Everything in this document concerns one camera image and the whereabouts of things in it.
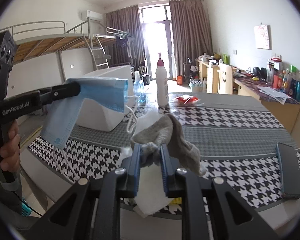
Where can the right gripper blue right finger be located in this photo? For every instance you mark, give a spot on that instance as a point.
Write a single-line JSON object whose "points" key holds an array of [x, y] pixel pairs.
{"points": [[168, 173]]}

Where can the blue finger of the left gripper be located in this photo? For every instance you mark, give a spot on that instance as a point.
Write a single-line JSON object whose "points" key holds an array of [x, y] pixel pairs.
{"points": [[59, 92]]}

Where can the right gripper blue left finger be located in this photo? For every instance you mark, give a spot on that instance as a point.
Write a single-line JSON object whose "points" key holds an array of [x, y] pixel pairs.
{"points": [[133, 173]]}

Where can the blue surgical face mask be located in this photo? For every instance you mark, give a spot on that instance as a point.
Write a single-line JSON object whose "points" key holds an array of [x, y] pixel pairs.
{"points": [[72, 107]]}

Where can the grey sock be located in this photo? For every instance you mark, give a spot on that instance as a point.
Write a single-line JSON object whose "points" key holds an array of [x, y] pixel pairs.
{"points": [[167, 130]]}

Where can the person's left hand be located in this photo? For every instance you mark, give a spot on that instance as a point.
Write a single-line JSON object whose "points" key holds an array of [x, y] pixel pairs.
{"points": [[10, 151]]}

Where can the white tissue paper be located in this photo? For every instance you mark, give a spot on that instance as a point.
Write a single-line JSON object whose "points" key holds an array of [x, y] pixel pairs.
{"points": [[151, 196]]}

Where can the white styrofoam box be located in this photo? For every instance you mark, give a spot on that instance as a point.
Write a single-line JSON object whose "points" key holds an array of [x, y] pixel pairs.
{"points": [[94, 116]]}

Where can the metal bunk bed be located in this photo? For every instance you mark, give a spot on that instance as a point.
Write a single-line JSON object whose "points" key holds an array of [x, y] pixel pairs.
{"points": [[89, 34]]}

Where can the red snack packet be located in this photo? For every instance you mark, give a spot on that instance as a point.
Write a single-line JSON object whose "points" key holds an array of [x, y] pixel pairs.
{"points": [[185, 100]]}

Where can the clear water bottle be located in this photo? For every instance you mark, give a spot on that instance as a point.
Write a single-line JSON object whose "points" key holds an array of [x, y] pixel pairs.
{"points": [[139, 89]]}

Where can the orange box on floor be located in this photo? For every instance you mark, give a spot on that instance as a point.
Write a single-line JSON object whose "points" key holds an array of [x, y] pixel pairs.
{"points": [[179, 80]]}

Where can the houndstooth table cloth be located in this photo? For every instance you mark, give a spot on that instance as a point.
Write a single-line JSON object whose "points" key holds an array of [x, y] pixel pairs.
{"points": [[236, 144]]}

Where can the white pump lotion bottle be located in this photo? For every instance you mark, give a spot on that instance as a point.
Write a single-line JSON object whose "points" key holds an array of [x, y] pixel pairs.
{"points": [[161, 80]]}

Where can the white air conditioner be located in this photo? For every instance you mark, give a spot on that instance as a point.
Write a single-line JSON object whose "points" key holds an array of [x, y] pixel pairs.
{"points": [[95, 16]]}

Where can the wooden smiley face chair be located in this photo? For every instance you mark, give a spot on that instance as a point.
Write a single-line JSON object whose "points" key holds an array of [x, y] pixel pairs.
{"points": [[220, 79]]}

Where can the brown left curtain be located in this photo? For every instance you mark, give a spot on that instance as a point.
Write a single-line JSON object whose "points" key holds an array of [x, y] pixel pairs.
{"points": [[129, 46]]}

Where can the brown curtain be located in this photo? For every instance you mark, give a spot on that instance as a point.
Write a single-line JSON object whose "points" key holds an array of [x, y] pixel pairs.
{"points": [[129, 46], [191, 31]]}

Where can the black smartphone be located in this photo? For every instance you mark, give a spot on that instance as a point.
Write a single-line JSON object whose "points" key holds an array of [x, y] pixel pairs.
{"points": [[289, 171]]}

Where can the brown right curtain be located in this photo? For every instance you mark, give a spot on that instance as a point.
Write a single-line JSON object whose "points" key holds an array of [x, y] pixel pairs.
{"points": [[191, 31]]}

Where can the long wooden desk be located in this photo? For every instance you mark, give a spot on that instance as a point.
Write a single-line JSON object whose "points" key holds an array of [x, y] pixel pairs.
{"points": [[286, 113]]}

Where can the white papers on desk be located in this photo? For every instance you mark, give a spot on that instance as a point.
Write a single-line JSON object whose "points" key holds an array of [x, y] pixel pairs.
{"points": [[274, 93]]}

